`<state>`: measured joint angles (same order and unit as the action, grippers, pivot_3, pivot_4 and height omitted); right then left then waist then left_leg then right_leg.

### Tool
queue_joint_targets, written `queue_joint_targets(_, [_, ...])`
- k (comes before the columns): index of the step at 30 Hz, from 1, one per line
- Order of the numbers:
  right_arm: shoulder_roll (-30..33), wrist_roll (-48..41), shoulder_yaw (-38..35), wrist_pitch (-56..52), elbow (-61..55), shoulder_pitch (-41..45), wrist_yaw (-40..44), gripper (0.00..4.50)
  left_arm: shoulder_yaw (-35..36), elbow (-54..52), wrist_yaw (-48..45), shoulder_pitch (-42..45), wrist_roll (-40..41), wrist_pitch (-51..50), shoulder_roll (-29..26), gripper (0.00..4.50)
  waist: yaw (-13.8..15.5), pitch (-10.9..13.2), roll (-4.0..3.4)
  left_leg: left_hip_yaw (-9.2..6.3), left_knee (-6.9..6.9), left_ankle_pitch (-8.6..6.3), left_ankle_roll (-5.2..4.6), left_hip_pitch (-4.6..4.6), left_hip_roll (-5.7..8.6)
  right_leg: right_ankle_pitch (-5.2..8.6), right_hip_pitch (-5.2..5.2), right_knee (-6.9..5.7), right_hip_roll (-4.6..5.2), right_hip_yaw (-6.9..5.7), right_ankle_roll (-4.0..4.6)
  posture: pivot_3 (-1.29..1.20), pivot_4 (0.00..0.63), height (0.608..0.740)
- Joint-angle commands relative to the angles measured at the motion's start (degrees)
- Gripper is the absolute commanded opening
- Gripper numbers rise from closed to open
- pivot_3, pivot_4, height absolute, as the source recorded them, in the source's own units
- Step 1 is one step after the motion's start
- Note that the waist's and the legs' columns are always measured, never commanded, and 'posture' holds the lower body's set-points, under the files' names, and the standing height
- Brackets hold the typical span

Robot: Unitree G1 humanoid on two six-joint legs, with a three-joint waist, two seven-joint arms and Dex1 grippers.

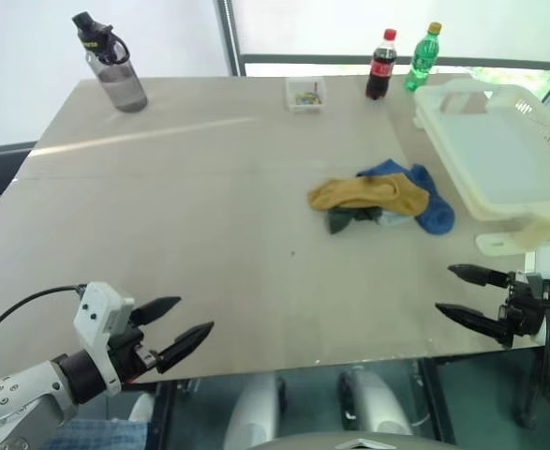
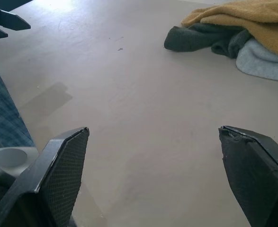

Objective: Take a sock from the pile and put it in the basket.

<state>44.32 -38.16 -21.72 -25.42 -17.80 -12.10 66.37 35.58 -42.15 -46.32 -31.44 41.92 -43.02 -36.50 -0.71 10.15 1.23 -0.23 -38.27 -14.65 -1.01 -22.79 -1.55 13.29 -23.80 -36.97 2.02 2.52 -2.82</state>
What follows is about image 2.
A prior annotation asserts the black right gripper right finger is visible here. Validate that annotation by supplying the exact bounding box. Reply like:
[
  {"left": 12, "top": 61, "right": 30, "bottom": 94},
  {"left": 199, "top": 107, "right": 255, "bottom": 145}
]
[{"left": 218, "top": 125, "right": 278, "bottom": 227}]

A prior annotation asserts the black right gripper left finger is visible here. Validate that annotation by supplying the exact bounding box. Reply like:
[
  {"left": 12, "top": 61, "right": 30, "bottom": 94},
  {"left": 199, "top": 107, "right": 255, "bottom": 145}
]
[{"left": 0, "top": 127, "right": 90, "bottom": 227}]

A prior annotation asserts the mustard yellow sock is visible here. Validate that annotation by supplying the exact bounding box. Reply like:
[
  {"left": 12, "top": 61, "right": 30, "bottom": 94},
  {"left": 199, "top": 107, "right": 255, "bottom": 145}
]
[
  {"left": 180, "top": 0, "right": 278, "bottom": 27},
  {"left": 200, "top": 14, "right": 278, "bottom": 61}
]

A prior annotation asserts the silver rounded robot shell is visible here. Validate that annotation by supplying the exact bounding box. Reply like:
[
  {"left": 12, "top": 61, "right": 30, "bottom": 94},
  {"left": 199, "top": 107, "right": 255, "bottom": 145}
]
[{"left": 0, "top": 146, "right": 39, "bottom": 185}]

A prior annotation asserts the blue plaid trousers leg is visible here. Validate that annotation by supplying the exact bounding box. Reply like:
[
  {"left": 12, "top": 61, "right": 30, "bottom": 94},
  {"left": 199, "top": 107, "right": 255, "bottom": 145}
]
[{"left": 0, "top": 51, "right": 35, "bottom": 148}]

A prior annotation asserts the light blue cloth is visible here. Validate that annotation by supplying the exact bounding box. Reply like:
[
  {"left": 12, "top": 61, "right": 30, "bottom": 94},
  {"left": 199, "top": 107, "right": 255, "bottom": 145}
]
[{"left": 235, "top": 38, "right": 278, "bottom": 82}]

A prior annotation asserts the dark green sock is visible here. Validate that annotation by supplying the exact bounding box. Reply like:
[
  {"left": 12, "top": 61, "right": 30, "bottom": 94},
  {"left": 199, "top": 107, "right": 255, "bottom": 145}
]
[{"left": 163, "top": 23, "right": 252, "bottom": 60}]

